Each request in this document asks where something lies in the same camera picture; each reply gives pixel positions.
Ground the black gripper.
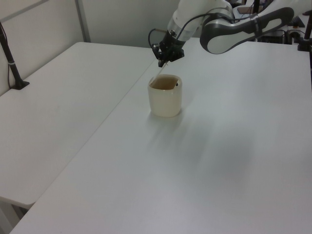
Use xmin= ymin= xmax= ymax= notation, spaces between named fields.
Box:
xmin=151 ymin=31 xmax=187 ymax=68

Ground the cream ceramic cup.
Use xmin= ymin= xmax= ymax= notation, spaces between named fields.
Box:
xmin=147 ymin=74 xmax=183 ymax=118

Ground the dark desk equipment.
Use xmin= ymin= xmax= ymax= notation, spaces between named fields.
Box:
xmin=257 ymin=28 xmax=301 ymax=45

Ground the black clamp stand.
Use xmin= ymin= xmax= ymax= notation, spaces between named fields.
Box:
xmin=296 ymin=0 xmax=312 ymax=52

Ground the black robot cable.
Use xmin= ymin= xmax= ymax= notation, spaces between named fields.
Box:
xmin=148 ymin=12 xmax=236 ymax=49

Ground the black camera stand pole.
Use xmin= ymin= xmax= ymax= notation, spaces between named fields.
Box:
xmin=0 ymin=20 xmax=31 ymax=91

